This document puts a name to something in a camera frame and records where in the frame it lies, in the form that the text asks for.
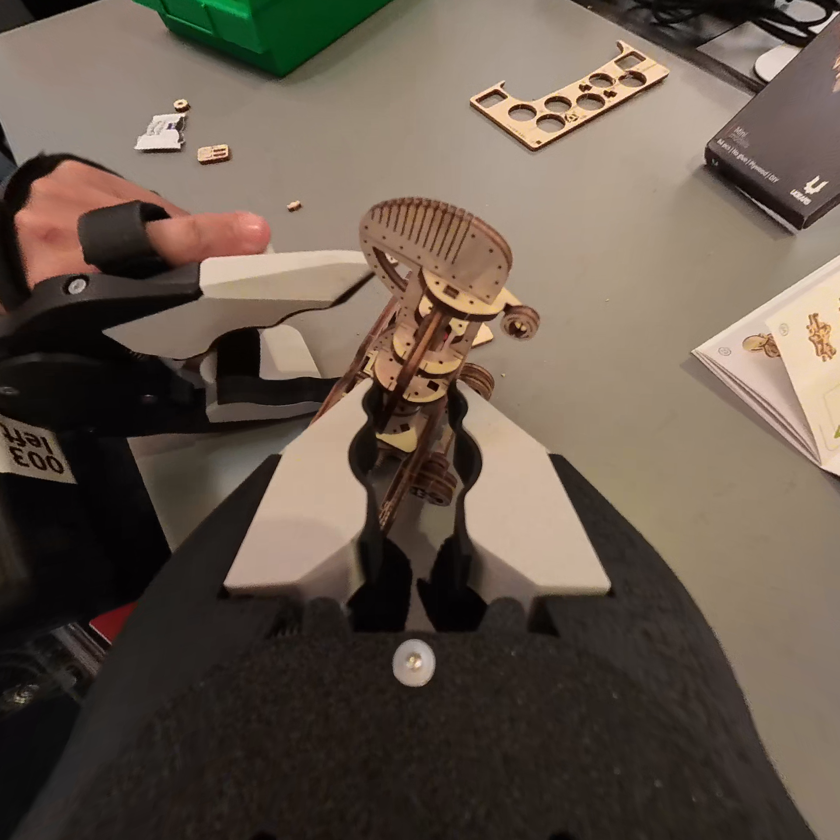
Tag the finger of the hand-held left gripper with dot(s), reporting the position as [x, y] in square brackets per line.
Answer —
[262, 282]
[289, 354]

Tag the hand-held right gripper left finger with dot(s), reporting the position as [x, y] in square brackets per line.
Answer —
[302, 518]

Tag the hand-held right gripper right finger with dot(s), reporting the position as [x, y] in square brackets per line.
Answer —
[531, 518]

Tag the wooden model biplane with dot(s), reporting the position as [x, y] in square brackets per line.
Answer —
[446, 262]

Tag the grey desk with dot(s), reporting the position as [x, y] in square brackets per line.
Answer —
[590, 262]

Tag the person's left hand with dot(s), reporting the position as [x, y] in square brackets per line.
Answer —
[52, 223]

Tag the small rectangular wooden part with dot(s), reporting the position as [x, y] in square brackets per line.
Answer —
[213, 154]

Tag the white torn wrapper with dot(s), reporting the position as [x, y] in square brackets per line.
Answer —
[161, 134]

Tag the green plastic bin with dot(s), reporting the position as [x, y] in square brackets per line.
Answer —
[262, 33]

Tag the white instruction booklet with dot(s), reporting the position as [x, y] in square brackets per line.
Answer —
[754, 380]

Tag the wooden parts sheet with holes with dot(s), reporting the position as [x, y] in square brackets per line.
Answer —
[484, 105]

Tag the black model kit box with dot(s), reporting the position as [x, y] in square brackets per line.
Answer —
[787, 144]

